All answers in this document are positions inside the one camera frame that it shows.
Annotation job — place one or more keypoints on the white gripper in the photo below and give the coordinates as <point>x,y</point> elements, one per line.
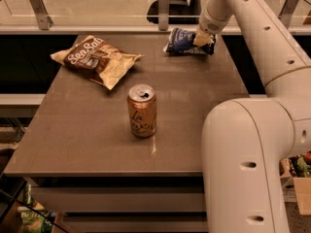
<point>210,25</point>

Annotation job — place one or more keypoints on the blue chip bag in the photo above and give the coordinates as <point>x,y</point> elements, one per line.
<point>180,41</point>

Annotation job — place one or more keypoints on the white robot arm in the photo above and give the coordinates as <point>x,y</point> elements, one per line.
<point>243,140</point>

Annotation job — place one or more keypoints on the brown sea salt chip bag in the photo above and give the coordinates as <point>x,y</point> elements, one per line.
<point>98,60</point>

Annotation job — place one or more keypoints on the green snack bag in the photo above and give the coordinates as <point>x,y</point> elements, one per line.
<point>35,222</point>

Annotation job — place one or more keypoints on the black office chair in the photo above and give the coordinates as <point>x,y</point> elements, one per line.
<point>184,11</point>

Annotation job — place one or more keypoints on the orange LaCroix soda can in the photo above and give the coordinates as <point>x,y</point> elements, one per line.
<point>141,103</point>

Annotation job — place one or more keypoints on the grey table drawer unit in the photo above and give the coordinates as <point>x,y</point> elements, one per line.
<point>126,204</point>

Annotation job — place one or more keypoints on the middle metal railing bracket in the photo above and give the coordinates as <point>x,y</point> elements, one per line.
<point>163,15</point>

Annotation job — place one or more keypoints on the metal railing bracket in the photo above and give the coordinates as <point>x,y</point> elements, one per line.
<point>43,18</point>
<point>163,15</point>
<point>287,11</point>

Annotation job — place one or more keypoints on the right metal railing bracket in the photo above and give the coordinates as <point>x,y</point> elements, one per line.
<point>287,11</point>

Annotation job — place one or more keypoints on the left metal railing bracket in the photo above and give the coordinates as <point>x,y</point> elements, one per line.
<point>43,18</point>

